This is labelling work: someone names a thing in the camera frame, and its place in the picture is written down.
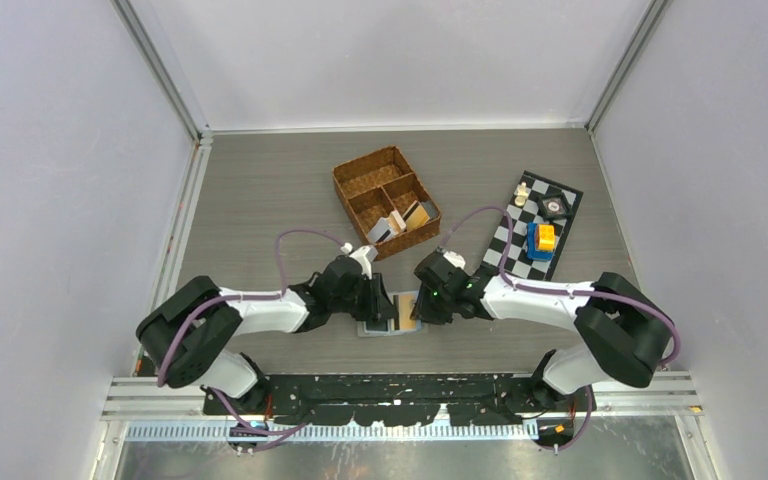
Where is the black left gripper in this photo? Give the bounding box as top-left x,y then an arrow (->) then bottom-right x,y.
330,272 -> 398,321

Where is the taupe leather card holder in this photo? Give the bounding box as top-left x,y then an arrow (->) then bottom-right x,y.
357,291 -> 425,338

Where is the black credit card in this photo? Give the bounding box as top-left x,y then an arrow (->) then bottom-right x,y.
364,320 -> 392,333

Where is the gold credit card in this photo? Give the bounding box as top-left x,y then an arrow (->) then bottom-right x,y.
394,293 -> 421,333

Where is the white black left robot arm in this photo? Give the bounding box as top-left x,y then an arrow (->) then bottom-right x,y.
135,255 -> 398,414

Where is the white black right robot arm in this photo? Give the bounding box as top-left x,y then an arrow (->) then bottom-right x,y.
414,249 -> 680,411

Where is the striped grey card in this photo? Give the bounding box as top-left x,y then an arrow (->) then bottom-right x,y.
367,218 -> 394,244

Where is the grey card stack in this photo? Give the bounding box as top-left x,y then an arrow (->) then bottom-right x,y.
421,201 -> 439,224

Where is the woven brown compartment basket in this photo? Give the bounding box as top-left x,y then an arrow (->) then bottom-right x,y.
332,146 -> 442,260

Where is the orange blue toy block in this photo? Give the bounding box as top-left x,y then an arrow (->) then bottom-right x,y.
526,222 -> 557,262

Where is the cream chess piece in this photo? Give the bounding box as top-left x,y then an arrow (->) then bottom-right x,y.
514,182 -> 530,208

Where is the black white checkerboard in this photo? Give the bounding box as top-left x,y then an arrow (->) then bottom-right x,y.
482,170 -> 584,281

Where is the black square framed object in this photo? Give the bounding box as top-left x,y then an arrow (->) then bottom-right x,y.
537,193 -> 572,221

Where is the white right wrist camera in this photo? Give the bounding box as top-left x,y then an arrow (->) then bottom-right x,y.
436,247 -> 466,270

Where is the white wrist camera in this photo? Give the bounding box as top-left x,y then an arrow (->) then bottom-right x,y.
340,242 -> 378,278
436,247 -> 466,270

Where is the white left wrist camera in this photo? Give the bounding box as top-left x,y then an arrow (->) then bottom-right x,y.
340,242 -> 378,278

